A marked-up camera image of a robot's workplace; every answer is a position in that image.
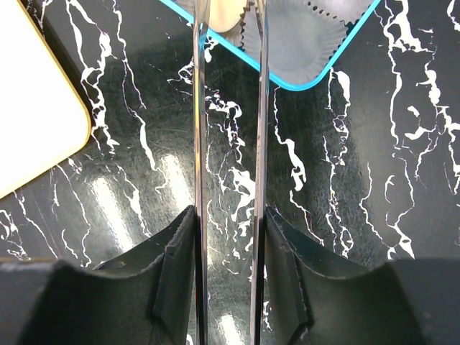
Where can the white chocolate round piece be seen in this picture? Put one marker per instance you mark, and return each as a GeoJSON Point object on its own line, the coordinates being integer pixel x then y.
{"type": "Point", "coordinates": [225, 14]}

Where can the orange plastic tray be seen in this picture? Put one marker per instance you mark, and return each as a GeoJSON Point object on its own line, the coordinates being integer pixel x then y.
{"type": "Point", "coordinates": [43, 119]}

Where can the teal chocolate box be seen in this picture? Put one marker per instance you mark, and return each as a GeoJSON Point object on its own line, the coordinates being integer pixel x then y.
{"type": "Point", "coordinates": [305, 38]}

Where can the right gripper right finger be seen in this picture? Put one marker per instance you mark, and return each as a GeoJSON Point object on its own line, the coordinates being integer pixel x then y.
{"type": "Point", "coordinates": [319, 297]}

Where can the metal tongs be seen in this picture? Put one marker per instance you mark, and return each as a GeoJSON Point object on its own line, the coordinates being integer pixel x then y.
{"type": "Point", "coordinates": [230, 201]}

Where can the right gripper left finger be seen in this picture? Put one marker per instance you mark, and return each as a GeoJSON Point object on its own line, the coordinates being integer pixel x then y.
{"type": "Point", "coordinates": [140, 297]}

